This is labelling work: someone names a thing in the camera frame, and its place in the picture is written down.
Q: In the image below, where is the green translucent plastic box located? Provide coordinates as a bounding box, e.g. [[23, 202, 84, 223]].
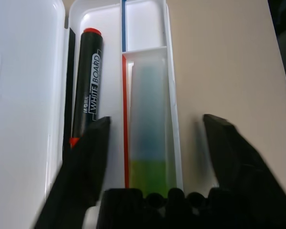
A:
[[128, 61, 176, 195]]

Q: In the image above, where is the black whiteboard marker red cap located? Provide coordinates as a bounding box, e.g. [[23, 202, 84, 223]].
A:
[[69, 28, 104, 150]]

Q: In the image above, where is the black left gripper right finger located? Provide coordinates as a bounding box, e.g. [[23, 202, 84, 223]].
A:
[[203, 114, 286, 229]]

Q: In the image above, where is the white plastic pencil case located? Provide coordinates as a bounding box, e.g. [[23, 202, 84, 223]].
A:
[[0, 0, 184, 229]]

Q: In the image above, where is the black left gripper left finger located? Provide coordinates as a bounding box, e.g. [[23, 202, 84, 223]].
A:
[[34, 116, 112, 229]]

